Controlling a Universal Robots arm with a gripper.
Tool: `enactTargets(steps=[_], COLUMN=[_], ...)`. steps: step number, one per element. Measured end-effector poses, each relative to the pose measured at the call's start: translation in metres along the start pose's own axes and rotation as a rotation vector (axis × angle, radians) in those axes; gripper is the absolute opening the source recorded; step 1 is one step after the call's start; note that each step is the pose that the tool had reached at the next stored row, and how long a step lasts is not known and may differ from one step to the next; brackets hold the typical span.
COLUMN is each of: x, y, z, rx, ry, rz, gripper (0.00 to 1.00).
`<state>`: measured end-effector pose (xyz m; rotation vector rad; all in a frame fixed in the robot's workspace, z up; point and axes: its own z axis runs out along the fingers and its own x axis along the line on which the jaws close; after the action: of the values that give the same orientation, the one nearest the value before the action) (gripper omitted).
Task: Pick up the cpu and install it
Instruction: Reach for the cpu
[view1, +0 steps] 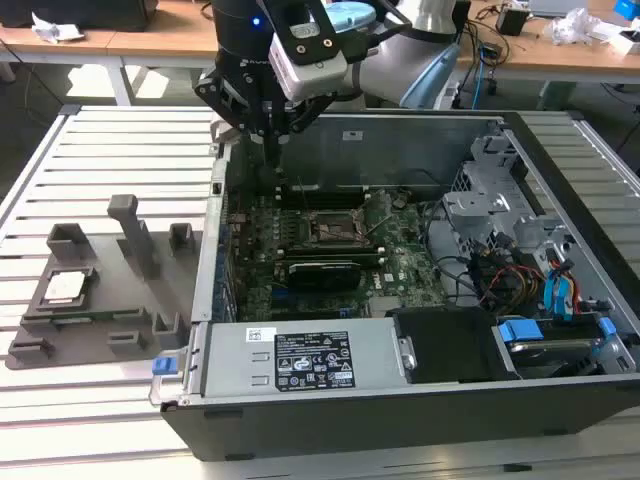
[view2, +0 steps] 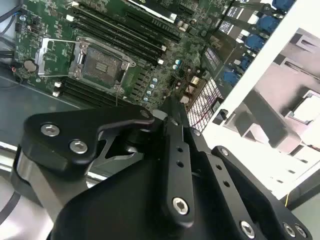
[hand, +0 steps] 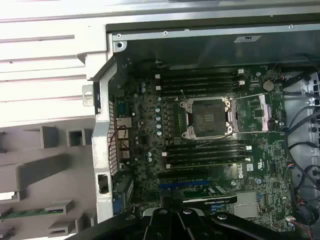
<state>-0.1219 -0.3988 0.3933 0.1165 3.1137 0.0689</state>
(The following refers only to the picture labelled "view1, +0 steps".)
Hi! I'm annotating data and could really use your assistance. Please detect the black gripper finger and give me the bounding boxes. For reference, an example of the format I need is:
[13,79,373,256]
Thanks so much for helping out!
[273,93,334,166]
[193,69,275,166]

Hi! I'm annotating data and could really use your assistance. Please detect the silver topped CPU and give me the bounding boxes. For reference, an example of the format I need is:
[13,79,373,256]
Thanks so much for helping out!
[41,271,88,305]

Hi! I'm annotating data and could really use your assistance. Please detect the CPU socket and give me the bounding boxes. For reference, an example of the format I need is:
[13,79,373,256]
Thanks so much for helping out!
[308,208,372,247]

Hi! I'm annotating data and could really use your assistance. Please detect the wooden desk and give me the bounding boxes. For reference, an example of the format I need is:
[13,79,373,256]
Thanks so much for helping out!
[449,0,640,109]
[0,22,221,109]

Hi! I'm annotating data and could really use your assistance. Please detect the black RAM slot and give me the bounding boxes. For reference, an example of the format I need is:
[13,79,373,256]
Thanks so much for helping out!
[279,241,385,250]
[275,197,372,205]
[275,186,372,196]
[277,201,372,210]
[278,250,386,259]
[275,192,372,201]
[278,246,386,255]

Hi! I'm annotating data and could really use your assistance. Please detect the white power strip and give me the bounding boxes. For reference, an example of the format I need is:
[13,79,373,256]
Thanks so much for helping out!
[439,82,462,109]

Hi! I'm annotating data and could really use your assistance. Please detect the installed RAM stick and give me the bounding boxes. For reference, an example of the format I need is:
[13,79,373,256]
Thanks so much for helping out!
[279,254,387,267]

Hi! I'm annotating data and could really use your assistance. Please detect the black graphics card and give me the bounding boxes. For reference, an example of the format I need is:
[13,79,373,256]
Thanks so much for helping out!
[273,257,365,295]

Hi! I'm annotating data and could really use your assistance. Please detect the crumpled white paper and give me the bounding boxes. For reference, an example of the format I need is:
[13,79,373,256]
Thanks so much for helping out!
[30,10,87,44]

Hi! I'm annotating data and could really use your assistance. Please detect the green motherboard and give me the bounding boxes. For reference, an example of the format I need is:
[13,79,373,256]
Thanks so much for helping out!
[224,187,451,324]

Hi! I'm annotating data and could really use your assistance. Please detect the silver metal drive cage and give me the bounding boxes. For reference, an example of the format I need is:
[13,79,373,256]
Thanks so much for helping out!
[439,132,581,266]

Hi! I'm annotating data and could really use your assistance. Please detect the silver chipset heatsink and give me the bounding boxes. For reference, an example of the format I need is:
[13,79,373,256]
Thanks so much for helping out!
[368,298,402,319]

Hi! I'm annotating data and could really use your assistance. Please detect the small black box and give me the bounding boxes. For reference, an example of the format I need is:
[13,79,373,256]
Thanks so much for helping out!
[495,5,530,37]

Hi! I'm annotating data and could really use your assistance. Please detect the grey parts rack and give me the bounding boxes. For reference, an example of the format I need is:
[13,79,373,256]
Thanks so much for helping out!
[5,193,205,372]

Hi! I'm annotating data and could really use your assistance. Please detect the green RAM stick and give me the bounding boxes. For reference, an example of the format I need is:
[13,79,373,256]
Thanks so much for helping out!
[52,310,145,322]

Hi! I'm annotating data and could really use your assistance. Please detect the silver power supply unit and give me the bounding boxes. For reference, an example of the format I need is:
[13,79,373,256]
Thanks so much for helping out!
[182,318,416,401]

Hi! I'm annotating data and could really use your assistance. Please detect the black plastic drive shroud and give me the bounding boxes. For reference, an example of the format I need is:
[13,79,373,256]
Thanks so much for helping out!
[391,305,519,385]

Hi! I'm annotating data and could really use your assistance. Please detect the silver laptop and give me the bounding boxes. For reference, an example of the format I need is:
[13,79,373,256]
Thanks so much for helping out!
[528,0,587,14]

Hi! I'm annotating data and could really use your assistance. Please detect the crumpled clear plastic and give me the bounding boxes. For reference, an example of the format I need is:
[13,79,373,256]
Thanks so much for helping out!
[541,7,604,47]

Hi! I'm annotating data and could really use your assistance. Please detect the blue case latch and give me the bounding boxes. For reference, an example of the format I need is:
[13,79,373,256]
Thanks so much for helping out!
[151,353,180,377]

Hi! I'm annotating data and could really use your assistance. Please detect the black open PC case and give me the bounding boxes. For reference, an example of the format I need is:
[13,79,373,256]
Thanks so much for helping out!
[149,107,640,464]

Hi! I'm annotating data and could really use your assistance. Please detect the small white box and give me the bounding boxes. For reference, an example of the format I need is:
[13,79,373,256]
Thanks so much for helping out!
[618,27,640,55]

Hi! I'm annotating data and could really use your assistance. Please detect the hard disk in blue carrier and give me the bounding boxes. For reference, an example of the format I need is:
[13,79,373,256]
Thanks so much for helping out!
[490,315,624,380]

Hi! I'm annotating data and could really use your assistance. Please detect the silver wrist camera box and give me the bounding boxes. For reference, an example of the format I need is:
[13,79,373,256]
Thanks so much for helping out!
[268,30,350,103]

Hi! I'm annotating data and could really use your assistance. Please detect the thin black wire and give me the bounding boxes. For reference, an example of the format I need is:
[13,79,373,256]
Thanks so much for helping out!
[423,197,476,304]

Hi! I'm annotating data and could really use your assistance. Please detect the hanging blue cable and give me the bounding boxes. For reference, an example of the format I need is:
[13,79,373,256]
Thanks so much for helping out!
[472,42,491,109]

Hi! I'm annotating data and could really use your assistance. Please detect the red yellow power wires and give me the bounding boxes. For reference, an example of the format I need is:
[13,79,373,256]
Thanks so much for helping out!
[477,264,549,307]

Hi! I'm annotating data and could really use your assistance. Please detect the blue flat wire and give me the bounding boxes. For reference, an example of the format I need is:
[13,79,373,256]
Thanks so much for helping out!
[541,269,577,324]

